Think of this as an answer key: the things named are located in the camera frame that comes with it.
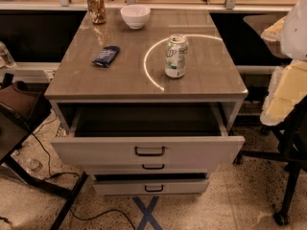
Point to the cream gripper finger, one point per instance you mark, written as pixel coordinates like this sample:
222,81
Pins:
288,86

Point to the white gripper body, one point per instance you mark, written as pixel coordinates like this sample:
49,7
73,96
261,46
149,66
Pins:
295,29

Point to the green white 7up can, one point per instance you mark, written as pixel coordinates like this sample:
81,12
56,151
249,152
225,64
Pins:
176,55

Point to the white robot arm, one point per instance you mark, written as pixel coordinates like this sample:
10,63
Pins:
294,34

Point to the white ceramic bowl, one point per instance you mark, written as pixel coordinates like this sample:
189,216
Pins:
135,16

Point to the grey drawer cabinet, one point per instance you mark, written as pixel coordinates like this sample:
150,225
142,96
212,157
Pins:
137,75

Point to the dark blue snack packet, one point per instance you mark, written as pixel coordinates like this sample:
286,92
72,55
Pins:
106,56

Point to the bottom drawer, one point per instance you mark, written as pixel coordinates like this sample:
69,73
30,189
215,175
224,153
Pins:
150,184

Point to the open top drawer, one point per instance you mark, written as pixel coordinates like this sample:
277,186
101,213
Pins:
133,134

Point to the blue tape cross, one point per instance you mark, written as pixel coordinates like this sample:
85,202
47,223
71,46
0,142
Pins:
147,212

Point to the middle drawer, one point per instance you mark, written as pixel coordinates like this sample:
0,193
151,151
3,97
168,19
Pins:
146,168

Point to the brown bag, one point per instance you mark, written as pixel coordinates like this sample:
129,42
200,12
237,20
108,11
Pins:
25,107

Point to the clear plastic bottle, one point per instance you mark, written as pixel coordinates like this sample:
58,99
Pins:
6,59

